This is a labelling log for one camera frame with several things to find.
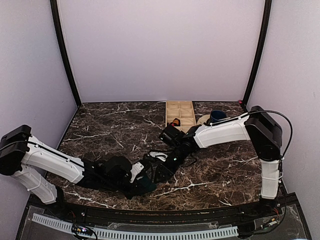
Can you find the black left frame post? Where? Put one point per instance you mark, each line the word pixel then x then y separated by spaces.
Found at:
pixel 63 52

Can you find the black red yellow argyle sock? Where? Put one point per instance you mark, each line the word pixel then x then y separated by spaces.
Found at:
pixel 175 123

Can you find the blue enamel mug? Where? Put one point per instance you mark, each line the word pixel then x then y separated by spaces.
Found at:
pixel 217 116

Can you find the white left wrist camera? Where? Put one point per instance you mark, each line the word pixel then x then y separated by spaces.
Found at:
pixel 135 170

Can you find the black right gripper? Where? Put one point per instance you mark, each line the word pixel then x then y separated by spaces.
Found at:
pixel 167 171

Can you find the dark green sock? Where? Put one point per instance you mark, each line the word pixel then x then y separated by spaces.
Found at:
pixel 145 185

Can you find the black frame post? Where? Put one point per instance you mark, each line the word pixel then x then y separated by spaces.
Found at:
pixel 63 52
pixel 258 53

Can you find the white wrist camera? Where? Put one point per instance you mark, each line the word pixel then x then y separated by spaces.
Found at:
pixel 135 170
pixel 158 155

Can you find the wooden compartment tray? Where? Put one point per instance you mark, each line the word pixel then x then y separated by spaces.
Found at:
pixel 182 110

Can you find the beige ceramic plate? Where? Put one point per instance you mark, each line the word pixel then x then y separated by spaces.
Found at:
pixel 204 120

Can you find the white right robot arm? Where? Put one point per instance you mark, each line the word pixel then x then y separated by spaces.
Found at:
pixel 256 126

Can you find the black right frame post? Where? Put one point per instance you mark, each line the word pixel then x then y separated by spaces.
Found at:
pixel 258 53

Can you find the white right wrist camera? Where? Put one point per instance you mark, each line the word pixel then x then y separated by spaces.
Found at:
pixel 158 155

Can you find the black front table rail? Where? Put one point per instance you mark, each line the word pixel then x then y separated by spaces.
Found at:
pixel 224 215

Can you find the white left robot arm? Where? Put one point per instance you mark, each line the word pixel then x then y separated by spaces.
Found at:
pixel 21 153

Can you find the white slotted cable duct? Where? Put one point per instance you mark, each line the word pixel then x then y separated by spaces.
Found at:
pixel 119 231

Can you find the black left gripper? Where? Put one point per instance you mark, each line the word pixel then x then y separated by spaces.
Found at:
pixel 129 194

